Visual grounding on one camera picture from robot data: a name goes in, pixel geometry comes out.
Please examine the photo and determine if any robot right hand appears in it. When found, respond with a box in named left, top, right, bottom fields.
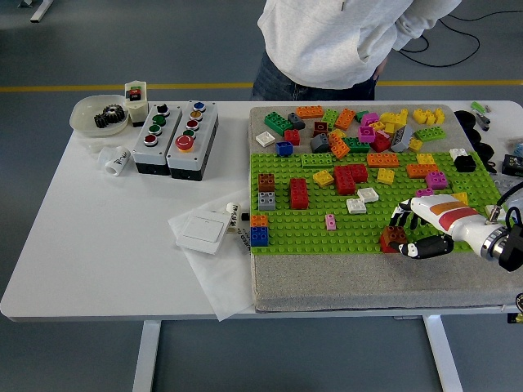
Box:
left=387, top=194, right=507, bottom=260

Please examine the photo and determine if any person's left hand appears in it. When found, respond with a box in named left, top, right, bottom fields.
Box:
left=372, top=56, right=390, bottom=81

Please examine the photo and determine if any green toy baseplate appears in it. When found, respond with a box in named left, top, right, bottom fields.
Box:
left=248, top=150, right=523, bottom=257

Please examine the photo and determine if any black square brick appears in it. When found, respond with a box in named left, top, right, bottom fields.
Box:
left=453, top=154, right=478, bottom=172

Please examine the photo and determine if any orange long brick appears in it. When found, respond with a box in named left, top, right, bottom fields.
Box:
left=295, top=105, right=325, bottom=120
left=366, top=152, right=400, bottom=168
left=328, top=133, right=351, bottom=160
left=333, top=108, right=357, bottom=131
left=405, top=163, right=440, bottom=180

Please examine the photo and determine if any person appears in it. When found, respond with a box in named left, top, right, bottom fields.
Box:
left=249, top=0, right=463, bottom=102

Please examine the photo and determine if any clear plastic bag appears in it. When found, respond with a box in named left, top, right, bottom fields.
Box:
left=489, top=173, right=523, bottom=209

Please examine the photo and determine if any grey long brick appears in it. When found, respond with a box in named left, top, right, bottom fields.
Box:
left=390, top=124, right=414, bottom=154

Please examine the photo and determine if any dark green long brick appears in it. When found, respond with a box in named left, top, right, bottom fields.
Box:
left=342, top=136, right=373, bottom=154
left=263, top=112, right=294, bottom=136

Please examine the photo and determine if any black box green label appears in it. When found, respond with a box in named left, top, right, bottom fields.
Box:
left=501, top=154, right=523, bottom=177

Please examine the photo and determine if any lime green long brick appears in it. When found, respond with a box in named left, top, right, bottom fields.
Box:
left=300, top=153, right=334, bottom=170
left=414, top=126, right=448, bottom=143

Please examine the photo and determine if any red long brick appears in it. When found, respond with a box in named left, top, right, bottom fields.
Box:
left=288, top=177, right=311, bottom=211
left=333, top=165, right=355, bottom=196

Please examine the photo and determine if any grey-brown mat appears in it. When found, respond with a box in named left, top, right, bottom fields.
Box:
left=248, top=104, right=523, bottom=314

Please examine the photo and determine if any emergency stop control box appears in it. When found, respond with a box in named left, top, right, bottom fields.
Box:
left=166, top=100, right=220, bottom=181

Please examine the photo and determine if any white labelled tube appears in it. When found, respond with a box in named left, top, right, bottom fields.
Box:
left=223, top=201, right=243, bottom=236

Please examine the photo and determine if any white printed tube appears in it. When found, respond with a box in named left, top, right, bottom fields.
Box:
left=235, top=230, right=252, bottom=256

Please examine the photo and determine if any white tissue paper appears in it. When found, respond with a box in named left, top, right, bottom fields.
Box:
left=167, top=198, right=257, bottom=322

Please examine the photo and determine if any four-button control box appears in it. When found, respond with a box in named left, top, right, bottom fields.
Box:
left=131, top=102, right=182, bottom=176

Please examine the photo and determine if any black metal gear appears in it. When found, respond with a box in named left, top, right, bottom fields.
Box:
left=93, top=112, right=118, bottom=130
left=104, top=104, right=127, bottom=123

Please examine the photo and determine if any white pipe fitting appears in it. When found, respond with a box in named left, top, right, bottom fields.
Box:
left=97, top=145, right=132, bottom=178

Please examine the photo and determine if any white plastic bowl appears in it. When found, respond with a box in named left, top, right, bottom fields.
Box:
left=69, top=94, right=132, bottom=139

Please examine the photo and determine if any distant white table leg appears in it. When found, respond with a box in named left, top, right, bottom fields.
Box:
left=18, top=0, right=54, bottom=24

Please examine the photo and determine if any looping black floor cable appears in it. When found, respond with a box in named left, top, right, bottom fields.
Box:
left=398, top=16, right=481, bottom=69

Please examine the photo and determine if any thin black floor cable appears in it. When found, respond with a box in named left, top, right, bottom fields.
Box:
left=449, top=8, right=523, bottom=22

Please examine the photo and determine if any white wall switch plate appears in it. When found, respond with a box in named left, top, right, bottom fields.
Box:
left=175, top=213, right=230, bottom=256

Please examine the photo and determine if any small cream switch box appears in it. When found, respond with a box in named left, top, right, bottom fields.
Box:
left=123, top=80, right=150, bottom=128

